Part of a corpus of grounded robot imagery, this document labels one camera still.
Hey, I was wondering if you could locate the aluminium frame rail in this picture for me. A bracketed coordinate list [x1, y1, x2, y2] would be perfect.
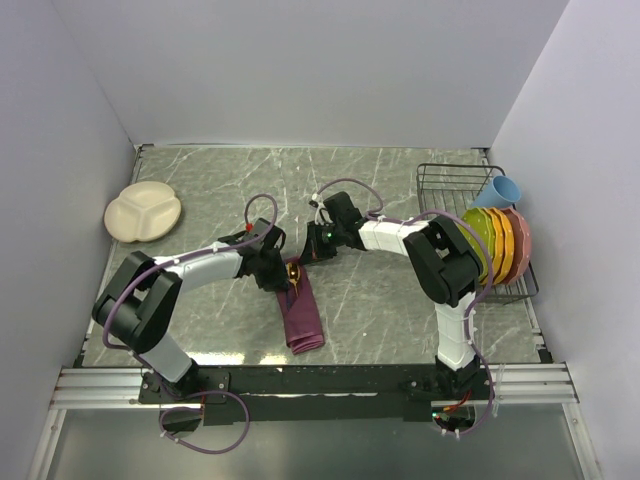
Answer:
[50, 364, 578, 410]

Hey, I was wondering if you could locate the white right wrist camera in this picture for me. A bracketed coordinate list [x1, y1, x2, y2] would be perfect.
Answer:
[309, 193, 332, 226]

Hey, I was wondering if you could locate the pink scalloped plate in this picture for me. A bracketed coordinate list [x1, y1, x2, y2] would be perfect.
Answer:
[503, 207, 532, 285]

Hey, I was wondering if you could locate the cream divided ceramic plate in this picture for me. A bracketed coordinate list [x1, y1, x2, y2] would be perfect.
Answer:
[103, 181, 182, 243]

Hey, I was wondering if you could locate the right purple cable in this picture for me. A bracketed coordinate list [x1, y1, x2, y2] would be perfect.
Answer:
[314, 178, 499, 441]

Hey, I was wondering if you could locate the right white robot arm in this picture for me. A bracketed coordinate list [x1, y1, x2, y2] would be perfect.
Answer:
[300, 192, 484, 399]

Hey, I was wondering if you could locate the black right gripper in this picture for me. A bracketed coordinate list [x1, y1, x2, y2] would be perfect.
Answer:
[300, 219, 345, 265]

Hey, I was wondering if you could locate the purple cloth napkin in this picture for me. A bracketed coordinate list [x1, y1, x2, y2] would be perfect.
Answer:
[276, 257, 325, 355]

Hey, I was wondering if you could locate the green scalloped plate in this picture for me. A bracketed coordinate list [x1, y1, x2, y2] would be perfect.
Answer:
[460, 207, 496, 287]

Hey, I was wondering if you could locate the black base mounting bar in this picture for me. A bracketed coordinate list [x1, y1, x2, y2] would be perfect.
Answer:
[138, 364, 490, 426]

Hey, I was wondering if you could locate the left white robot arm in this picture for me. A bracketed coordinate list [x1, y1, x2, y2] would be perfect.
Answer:
[92, 218, 289, 402]

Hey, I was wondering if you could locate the orange scalloped plate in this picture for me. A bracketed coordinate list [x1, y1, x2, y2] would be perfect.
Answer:
[485, 207, 514, 284]

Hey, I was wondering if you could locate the light blue plastic cup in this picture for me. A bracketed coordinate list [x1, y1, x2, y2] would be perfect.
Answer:
[471, 175, 522, 209]

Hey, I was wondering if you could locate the gold metal spoon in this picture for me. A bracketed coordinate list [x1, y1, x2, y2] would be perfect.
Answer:
[286, 262, 301, 296]

